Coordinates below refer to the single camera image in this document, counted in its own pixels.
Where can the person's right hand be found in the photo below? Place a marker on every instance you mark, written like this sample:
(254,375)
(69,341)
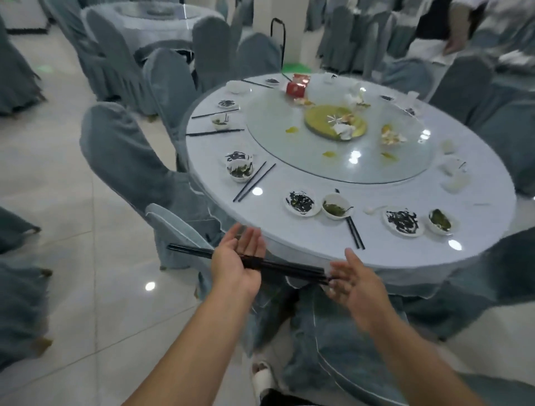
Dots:
(363,292)

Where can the person's left hand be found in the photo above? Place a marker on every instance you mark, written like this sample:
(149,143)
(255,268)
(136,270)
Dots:
(234,272)

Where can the person's left thumb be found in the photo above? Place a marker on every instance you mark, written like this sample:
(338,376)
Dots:
(230,239)

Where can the person's right thumb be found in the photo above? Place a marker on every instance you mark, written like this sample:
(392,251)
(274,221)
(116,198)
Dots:
(354,258)

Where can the bundle of black chopsticks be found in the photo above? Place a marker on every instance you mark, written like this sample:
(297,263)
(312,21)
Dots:
(288,270)

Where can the person's right forearm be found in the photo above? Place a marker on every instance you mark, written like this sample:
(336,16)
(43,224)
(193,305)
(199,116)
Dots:
(413,364)

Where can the person's left forearm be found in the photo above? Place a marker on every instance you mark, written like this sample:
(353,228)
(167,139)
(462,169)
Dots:
(196,351)

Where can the black chopstick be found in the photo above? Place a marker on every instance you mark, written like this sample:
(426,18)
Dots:
(352,232)
(215,113)
(250,181)
(213,132)
(257,183)
(358,234)
(257,83)

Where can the white ceramic spoon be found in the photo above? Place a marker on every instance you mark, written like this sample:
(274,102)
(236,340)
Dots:
(374,209)

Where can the blue-grey covered chair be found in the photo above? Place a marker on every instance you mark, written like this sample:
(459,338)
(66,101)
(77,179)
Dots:
(117,62)
(510,142)
(125,159)
(493,288)
(407,77)
(259,56)
(16,75)
(171,88)
(177,234)
(213,50)
(459,83)
(21,305)
(347,355)

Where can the white bowl with green leftovers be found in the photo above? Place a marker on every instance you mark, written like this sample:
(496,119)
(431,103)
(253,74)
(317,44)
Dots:
(335,208)
(441,221)
(220,123)
(240,171)

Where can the round table with white tablecloth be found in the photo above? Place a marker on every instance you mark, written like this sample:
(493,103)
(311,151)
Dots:
(301,234)

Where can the white plate with black shells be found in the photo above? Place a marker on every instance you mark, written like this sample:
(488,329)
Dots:
(238,156)
(227,103)
(301,203)
(402,221)

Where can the round glass turntable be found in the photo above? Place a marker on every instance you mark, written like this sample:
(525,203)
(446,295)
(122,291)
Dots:
(284,150)

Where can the orange peel scrap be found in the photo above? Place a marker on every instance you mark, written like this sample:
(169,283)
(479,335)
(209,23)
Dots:
(329,154)
(388,156)
(291,130)

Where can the peels with white tissue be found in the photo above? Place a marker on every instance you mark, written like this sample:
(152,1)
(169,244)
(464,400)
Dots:
(392,136)

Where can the white teacup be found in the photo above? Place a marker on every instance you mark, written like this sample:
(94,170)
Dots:
(457,182)
(453,165)
(236,87)

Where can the crumpled white napkin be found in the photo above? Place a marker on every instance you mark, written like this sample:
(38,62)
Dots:
(342,129)

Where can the gold round plate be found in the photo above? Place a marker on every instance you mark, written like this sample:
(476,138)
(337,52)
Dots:
(319,121)

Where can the person's white sandal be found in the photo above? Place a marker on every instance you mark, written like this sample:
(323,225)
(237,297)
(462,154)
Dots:
(263,378)

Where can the person's black trousers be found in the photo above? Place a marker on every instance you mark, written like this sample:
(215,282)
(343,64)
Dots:
(284,399)

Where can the red box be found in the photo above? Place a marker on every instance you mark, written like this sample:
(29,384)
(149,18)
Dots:
(296,88)

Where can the green mat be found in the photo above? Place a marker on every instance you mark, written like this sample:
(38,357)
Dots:
(299,67)

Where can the cluster of covered chairs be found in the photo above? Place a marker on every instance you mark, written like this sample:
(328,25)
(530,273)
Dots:
(347,33)

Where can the table with pale tablecloth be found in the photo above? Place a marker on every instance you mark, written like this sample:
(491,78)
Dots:
(510,37)

